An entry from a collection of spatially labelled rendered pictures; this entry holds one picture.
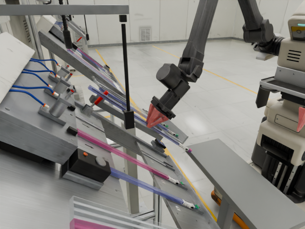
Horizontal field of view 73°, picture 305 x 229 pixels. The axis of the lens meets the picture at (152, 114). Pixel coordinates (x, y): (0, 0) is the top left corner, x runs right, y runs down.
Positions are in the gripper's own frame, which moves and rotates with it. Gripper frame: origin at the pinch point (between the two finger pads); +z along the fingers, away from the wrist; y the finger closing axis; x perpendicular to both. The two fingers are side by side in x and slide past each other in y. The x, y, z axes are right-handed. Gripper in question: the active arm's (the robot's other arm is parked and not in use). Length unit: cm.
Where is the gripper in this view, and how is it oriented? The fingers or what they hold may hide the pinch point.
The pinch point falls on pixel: (148, 124)
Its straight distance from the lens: 74.7
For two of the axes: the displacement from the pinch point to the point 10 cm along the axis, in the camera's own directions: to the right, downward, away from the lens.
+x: 6.9, 4.8, 5.5
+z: -6.4, 7.5, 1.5
